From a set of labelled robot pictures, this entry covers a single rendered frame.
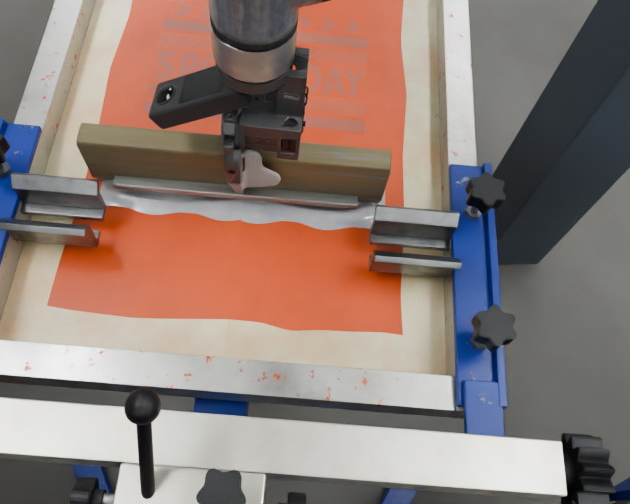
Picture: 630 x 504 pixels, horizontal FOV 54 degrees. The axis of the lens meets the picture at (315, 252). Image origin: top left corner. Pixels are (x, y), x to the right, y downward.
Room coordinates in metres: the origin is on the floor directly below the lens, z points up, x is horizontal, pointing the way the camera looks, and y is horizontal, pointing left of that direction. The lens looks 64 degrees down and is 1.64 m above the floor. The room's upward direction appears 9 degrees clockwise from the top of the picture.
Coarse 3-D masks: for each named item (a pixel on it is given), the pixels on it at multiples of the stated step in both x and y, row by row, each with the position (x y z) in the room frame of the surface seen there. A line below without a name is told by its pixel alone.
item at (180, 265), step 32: (160, 0) 0.70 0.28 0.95; (192, 0) 0.71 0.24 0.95; (128, 32) 0.63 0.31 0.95; (160, 32) 0.64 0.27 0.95; (128, 64) 0.57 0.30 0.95; (128, 96) 0.52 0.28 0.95; (160, 128) 0.47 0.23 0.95; (192, 128) 0.48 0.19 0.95; (96, 224) 0.32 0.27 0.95; (128, 224) 0.33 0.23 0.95; (160, 224) 0.33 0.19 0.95; (192, 224) 0.34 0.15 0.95; (224, 224) 0.35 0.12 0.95; (64, 256) 0.27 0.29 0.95; (96, 256) 0.28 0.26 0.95; (128, 256) 0.28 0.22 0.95; (160, 256) 0.29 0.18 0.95; (192, 256) 0.30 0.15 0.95; (224, 256) 0.30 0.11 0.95; (64, 288) 0.23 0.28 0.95; (96, 288) 0.24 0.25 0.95; (128, 288) 0.24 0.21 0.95; (160, 288) 0.25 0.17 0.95; (192, 288) 0.26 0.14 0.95; (224, 288) 0.26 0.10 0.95
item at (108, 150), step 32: (96, 128) 0.39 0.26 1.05; (128, 128) 0.40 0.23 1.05; (96, 160) 0.37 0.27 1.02; (128, 160) 0.37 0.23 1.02; (160, 160) 0.38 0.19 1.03; (192, 160) 0.38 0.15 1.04; (288, 160) 0.39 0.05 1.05; (320, 160) 0.39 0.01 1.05; (352, 160) 0.40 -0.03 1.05; (384, 160) 0.41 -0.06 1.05; (320, 192) 0.39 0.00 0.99; (352, 192) 0.39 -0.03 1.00
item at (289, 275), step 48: (336, 0) 0.75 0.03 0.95; (384, 0) 0.77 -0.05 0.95; (384, 48) 0.67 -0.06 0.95; (384, 96) 0.58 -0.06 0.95; (336, 144) 0.49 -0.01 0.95; (384, 144) 0.50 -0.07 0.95; (240, 240) 0.33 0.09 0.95; (288, 240) 0.34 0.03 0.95; (336, 240) 0.35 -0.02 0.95; (240, 288) 0.27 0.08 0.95; (288, 288) 0.27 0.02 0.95; (336, 288) 0.28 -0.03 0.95; (384, 288) 0.29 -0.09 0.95
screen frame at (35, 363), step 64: (64, 0) 0.63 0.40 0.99; (448, 0) 0.75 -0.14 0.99; (64, 64) 0.53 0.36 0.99; (448, 64) 0.62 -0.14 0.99; (448, 128) 0.52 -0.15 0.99; (448, 192) 0.42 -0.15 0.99; (448, 256) 0.34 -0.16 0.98; (448, 320) 0.26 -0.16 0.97; (64, 384) 0.12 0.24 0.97; (128, 384) 0.13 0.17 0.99; (192, 384) 0.14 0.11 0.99; (256, 384) 0.15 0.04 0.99; (320, 384) 0.16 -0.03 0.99; (384, 384) 0.17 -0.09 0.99; (448, 384) 0.18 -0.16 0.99
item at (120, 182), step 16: (128, 176) 0.37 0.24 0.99; (176, 192) 0.37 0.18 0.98; (192, 192) 0.37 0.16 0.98; (208, 192) 0.37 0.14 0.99; (224, 192) 0.37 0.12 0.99; (256, 192) 0.38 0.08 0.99; (272, 192) 0.38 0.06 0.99; (288, 192) 0.39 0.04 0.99; (304, 192) 0.39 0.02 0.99; (352, 208) 0.38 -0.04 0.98
